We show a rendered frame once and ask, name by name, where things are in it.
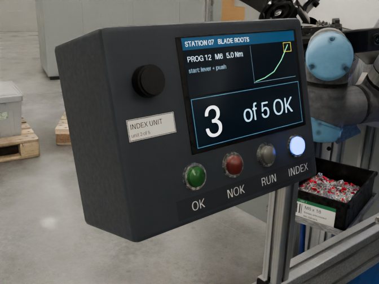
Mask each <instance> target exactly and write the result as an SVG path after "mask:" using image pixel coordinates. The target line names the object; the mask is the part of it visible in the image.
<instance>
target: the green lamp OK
mask: <svg viewBox="0 0 379 284"><path fill-rule="evenodd" d="M205 181H206V171H205V168H204V167H203V165H201V164H199V163H196V162H192V163H190V164H189V165H187V166H186V168H185V169H184V171H183V183H184V185H185V186H186V188H188V189H189V190H198V189H200V188H202V187H203V185H204V184H205Z"/></svg>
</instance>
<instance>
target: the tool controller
mask: <svg viewBox="0 0 379 284"><path fill-rule="evenodd" d="M55 56H56V62H57V66H58V72H59V78H60V84H61V91H62V94H63V100H64V106H65V113H66V116H67V122H68V129H69V135H70V141H71V145H72V151H73V157H74V163H75V167H76V173H77V179H78V185H79V189H80V195H81V201H82V207H83V213H84V217H85V222H86V223H87V224H88V225H91V226H93V227H96V228H99V229H101V230H104V231H106V232H109V233H112V234H114V235H117V236H119V237H122V238H124V239H127V240H129V241H132V242H141V241H144V240H146V239H149V238H152V237H154V236H157V235H159V234H162V233H165V232H168V231H170V230H173V229H175V228H178V227H181V226H183V225H186V224H189V223H191V222H194V221H196V220H199V219H202V218H205V217H207V216H210V215H212V214H215V213H218V212H220V211H223V210H226V209H228V208H231V207H234V206H236V205H239V204H241V203H244V202H247V201H250V200H252V199H255V198H257V197H260V196H263V195H265V194H268V193H271V192H273V191H276V190H278V189H281V188H284V187H287V186H289V185H292V184H294V183H297V182H299V181H302V180H305V179H308V178H310V177H313V176H315V175H316V162H315V152H314V141H313V135H312V125H311V115H310V105H309V95H308V89H307V78H306V68H305V58H304V52H303V42H302V32H301V22H300V20H299V19H296V18H287V19H263V20H238V21H212V22H199V23H174V24H149V25H124V26H103V27H101V28H98V29H95V30H93V31H91V32H88V33H86V34H84V35H81V36H79V37H77V38H74V39H71V40H70V41H67V42H64V43H62V44H60V45H58V46H56V47H55ZM224 92H228V93H229V97H230V106H231V114H232V123H233V131H234V136H235V141H230V142H227V143H224V144H219V145H215V146H213V147H208V148H204V149H200V150H197V147H196V139H195V132H194V127H193V119H192V112H191V104H190V98H194V97H200V96H206V95H213V94H220V93H224ZM293 134H298V135H301V136H302V137H303V139H304V142H305V149H304V151H303V153H302V155H301V156H299V157H292V156H291V155H290V154H289V152H288V140H289V138H290V137H291V136H292V135H293ZM265 142H267V143H270V144H272V145H273V146H274V148H275V151H276V158H275V161H274V163H273V164H272V165H271V166H269V167H263V166H261V165H260V164H259V162H258V160H257V150H258V148H259V146H260V145H261V144H262V143H265ZM229 152H236V153H238V154H239V155H241V157H242V159H243V170H242V172H241V174H240V175H239V176H238V177H234V178H229V177H227V176H226V175H225V174H224V172H223V169H222V162H223V159H224V157H225V155H226V154H227V153H229ZM192 162H196V163H199V164H201V165H203V167H204V168H205V171H206V181H205V184H204V185H203V187H202V188H200V189H198V190H189V189H188V188H186V186H185V185H184V183H183V171H184V169H185V168H186V166H187V165H189V164H190V163H192Z"/></svg>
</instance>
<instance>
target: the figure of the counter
mask: <svg viewBox="0 0 379 284"><path fill-rule="evenodd" d="M190 104H191V112H192V119H193V127H194V132H195V139H196V147H197V150H200V149H204V148H208V147H213V146H215V145H219V144H224V143H227V142H230V141H235V136H234V131H233V123H232V114H231V106H230V97H229V93H228V92H224V93H220V94H213V95H206V96H200V97H194V98H190Z"/></svg>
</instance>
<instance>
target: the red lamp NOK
mask: <svg viewBox="0 0 379 284"><path fill-rule="evenodd" d="M222 169H223V172H224V174H225V175H226V176H227V177H229V178H236V177H238V176H239V175H240V174H241V172H242V170H243V159H242V157H241V155H239V154H238V153H236V152H229V153H227V154H226V155H225V157H224V159H223V162H222Z"/></svg>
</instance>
